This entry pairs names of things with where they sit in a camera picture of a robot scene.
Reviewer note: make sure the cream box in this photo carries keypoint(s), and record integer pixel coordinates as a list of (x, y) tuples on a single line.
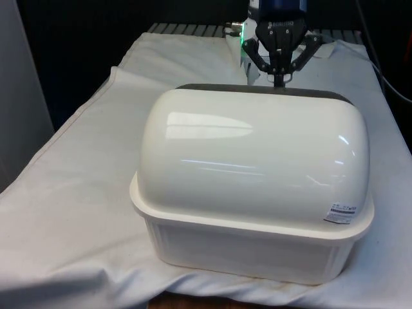
[(244, 254)]

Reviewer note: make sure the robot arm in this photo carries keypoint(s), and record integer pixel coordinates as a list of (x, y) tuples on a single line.
[(249, 30)]

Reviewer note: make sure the rounded box lid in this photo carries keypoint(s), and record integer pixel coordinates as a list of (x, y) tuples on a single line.
[(251, 154)]

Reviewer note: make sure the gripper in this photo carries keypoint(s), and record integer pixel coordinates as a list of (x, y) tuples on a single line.
[(281, 30)]

